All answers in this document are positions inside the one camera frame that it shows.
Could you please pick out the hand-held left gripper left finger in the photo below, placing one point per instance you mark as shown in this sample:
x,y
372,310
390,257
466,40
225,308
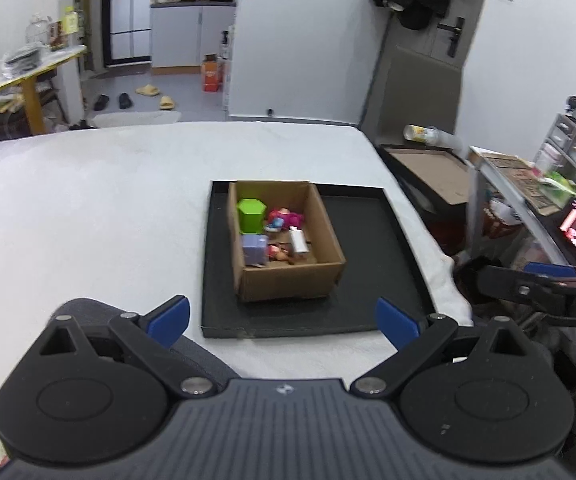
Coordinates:
x,y
168,320

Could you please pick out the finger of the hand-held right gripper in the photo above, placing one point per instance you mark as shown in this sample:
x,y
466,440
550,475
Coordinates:
x,y
552,270
512,285

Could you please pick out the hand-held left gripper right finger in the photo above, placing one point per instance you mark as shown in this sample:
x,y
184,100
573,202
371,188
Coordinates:
x,y
396,321

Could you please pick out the black tray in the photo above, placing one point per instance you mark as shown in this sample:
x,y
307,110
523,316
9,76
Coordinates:
x,y
377,270

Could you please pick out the brown cardboard box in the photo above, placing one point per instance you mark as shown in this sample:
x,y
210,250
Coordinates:
x,y
293,280

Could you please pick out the white charger plug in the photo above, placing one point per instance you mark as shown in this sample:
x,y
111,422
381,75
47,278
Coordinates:
x,y
298,241

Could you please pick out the small red brown figurine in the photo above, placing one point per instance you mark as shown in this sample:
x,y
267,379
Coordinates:
x,y
280,253

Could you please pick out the green hexagonal cup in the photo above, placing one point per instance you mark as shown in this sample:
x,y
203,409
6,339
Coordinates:
x,y
252,216

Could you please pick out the magenta monster toy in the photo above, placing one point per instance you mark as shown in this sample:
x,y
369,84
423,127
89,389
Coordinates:
x,y
290,219

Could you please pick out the red basket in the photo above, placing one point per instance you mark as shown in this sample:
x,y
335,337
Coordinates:
x,y
501,220

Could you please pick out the green packet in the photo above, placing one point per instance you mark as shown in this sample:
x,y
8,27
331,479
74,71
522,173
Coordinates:
x,y
560,184

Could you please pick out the grey side table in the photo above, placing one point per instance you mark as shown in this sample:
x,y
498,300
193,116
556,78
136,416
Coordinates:
x,y
507,175

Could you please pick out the pink lidded jar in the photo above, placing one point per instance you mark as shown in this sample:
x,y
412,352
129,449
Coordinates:
x,y
548,159

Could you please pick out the clear drawer organizer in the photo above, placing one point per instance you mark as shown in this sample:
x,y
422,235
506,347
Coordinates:
x,y
572,150

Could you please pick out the black framed brown board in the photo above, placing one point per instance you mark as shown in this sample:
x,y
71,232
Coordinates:
x,y
432,175

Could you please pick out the plastic bottle on floor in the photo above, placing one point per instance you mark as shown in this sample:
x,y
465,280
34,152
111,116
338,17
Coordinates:
x,y
422,135

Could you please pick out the grey leaning panel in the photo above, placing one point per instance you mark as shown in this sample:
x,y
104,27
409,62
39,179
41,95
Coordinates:
x,y
412,95

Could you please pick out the yellow slipper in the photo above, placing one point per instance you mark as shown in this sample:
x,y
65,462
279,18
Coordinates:
x,y
147,90
167,103

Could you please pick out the black slipper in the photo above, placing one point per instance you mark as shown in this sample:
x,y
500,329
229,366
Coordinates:
x,y
126,101
101,103

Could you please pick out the orange carton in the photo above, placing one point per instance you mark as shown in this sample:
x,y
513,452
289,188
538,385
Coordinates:
x,y
212,77

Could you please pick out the yellow edged wooden table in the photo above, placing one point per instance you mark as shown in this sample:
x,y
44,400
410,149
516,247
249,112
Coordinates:
x,y
33,80

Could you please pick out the grey door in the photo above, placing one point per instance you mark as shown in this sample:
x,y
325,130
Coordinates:
x,y
467,5

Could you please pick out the black spray bottle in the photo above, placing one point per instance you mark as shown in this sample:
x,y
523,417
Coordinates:
x,y
226,44

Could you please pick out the white kitchen cabinet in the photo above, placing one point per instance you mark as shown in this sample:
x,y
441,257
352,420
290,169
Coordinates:
x,y
183,35

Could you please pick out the black framed sliding door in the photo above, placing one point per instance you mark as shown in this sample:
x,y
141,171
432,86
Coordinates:
x,y
128,10

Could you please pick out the yellow bottle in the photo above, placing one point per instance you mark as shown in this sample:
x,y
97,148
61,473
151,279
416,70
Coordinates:
x,y
70,22

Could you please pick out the glass jar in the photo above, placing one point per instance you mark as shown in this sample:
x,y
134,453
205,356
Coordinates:
x,y
38,32

